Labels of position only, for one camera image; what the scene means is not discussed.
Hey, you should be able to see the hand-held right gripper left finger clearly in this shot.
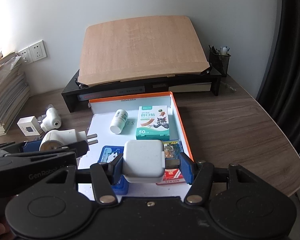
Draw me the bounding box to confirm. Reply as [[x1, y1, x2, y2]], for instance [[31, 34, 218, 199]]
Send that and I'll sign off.
[[41, 152, 124, 204]]

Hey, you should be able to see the white plug-in heater round face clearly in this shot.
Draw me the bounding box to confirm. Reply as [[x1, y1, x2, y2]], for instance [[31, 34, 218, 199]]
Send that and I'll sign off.
[[39, 129, 99, 152]]

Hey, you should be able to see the stack of books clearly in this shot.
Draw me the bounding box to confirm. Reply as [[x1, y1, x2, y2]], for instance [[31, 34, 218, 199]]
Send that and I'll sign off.
[[0, 51, 31, 139]]

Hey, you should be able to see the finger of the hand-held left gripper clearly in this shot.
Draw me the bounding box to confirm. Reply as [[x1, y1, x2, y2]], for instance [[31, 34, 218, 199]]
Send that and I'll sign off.
[[5, 140, 88, 159], [0, 141, 43, 155]]

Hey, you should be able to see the black mesh pen holder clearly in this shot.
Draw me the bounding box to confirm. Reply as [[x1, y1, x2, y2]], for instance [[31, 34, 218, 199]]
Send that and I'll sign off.
[[208, 45, 232, 77]]

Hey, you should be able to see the orange cardboard box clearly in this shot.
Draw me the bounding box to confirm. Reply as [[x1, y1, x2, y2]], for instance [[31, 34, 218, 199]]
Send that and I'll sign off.
[[87, 91, 196, 198]]

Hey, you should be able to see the red playing card box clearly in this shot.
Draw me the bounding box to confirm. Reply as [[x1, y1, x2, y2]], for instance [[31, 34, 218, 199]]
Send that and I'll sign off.
[[156, 140, 188, 186]]

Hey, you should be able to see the white plug-in heater with hole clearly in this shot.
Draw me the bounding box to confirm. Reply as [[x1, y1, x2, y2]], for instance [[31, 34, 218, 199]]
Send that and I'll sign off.
[[36, 107, 62, 132]]

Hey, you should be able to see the green adhesive bandage box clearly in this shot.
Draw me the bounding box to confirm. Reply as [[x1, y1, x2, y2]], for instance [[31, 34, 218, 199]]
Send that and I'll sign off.
[[136, 106, 171, 141]]

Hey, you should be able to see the white cube charger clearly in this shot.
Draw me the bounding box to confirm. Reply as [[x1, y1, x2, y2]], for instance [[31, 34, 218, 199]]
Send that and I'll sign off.
[[122, 140, 180, 184]]

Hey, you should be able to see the small white carton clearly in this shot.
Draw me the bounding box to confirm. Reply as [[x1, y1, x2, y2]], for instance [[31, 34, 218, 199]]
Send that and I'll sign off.
[[17, 116, 41, 137]]

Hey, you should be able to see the grey flat device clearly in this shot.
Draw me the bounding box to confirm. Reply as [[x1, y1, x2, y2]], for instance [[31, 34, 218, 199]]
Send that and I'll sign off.
[[116, 87, 146, 96]]

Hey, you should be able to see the small white plastic bottle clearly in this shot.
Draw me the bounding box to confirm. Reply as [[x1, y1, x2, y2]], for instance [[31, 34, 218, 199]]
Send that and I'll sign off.
[[110, 109, 129, 134]]

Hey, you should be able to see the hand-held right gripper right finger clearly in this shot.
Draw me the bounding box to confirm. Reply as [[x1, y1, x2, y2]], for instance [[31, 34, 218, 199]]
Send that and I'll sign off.
[[177, 152, 256, 204]]

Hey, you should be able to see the white wall socket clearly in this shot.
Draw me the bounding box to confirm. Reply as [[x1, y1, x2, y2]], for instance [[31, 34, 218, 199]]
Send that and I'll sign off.
[[17, 47, 32, 63], [29, 40, 48, 62]]

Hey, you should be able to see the wooden board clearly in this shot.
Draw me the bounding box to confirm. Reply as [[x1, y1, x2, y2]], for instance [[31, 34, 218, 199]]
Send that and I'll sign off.
[[79, 15, 212, 87]]

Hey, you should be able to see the black monitor stand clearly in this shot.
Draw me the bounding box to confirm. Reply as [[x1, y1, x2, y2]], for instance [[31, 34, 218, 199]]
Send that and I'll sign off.
[[61, 68, 222, 113]]

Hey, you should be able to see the blue cartoon print box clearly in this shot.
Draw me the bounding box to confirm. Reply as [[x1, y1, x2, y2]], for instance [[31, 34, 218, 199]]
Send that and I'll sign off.
[[97, 145, 129, 196]]

